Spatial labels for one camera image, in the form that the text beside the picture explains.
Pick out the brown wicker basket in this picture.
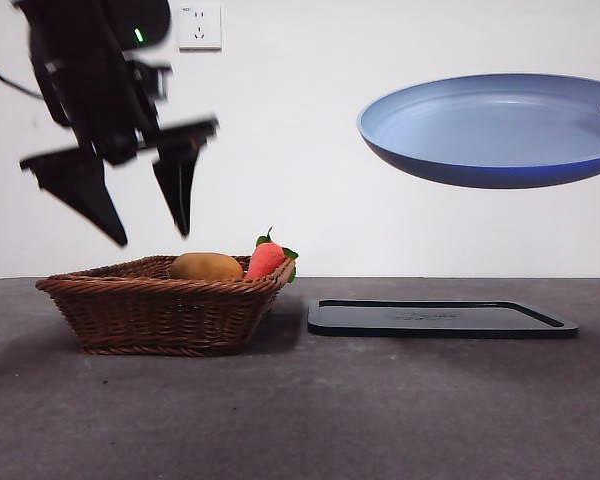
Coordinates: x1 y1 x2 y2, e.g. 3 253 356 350
35 255 297 357

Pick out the yellow-brown potato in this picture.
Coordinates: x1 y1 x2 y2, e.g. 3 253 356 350
168 252 245 281

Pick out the orange carrot with green leaves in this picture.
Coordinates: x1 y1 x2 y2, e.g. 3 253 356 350
243 227 300 285

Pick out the black cable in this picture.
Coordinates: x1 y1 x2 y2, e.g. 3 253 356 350
0 47 46 101

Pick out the white wall socket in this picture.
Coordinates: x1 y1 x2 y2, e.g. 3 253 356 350
178 4 223 52

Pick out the light blue round plate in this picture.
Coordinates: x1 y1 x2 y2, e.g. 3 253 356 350
356 73 600 190

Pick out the dark rectangular tray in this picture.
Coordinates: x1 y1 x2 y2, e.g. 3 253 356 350
307 298 580 340

